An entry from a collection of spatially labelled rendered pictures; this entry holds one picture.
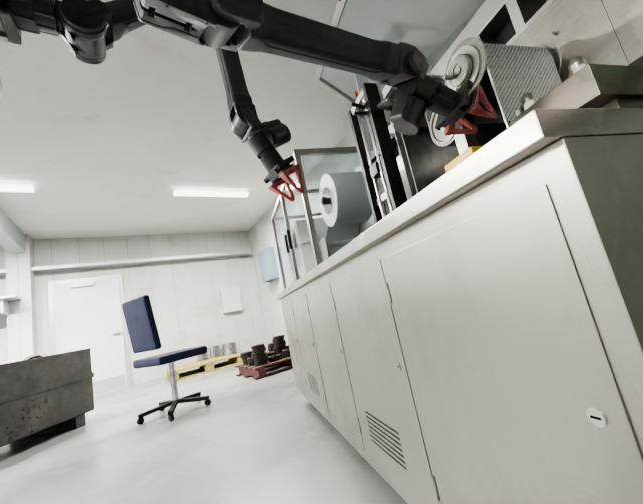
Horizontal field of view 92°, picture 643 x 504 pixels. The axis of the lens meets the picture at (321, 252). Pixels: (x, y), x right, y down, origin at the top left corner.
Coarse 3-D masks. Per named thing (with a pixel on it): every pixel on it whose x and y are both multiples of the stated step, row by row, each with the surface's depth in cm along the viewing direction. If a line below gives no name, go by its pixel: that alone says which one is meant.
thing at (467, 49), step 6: (462, 48) 80; (468, 48) 79; (474, 48) 77; (456, 54) 83; (474, 54) 77; (474, 60) 78; (480, 60) 76; (474, 66) 78; (474, 72) 78; (486, 72) 78; (474, 78) 78; (486, 78) 79; (480, 84) 80; (486, 84) 81; (486, 90) 83; (492, 90) 83
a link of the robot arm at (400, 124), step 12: (408, 60) 61; (420, 60) 62; (420, 72) 62; (396, 84) 69; (408, 84) 66; (396, 96) 68; (408, 96) 65; (396, 108) 67; (408, 108) 66; (420, 108) 66; (396, 120) 67; (408, 120) 66; (420, 120) 67; (408, 132) 70
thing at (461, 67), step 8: (456, 56) 81; (464, 56) 78; (456, 64) 81; (464, 64) 79; (472, 64) 78; (448, 72) 84; (456, 72) 82; (464, 72) 79; (456, 80) 82; (464, 80) 80
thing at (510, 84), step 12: (492, 72) 75; (504, 72) 76; (516, 72) 78; (528, 72) 79; (540, 72) 80; (552, 72) 82; (492, 84) 75; (504, 84) 75; (516, 84) 77; (528, 84) 78; (540, 84) 79; (552, 84) 80; (504, 96) 74; (516, 96) 76; (540, 96) 78; (504, 108) 74; (516, 108) 75; (504, 120) 73
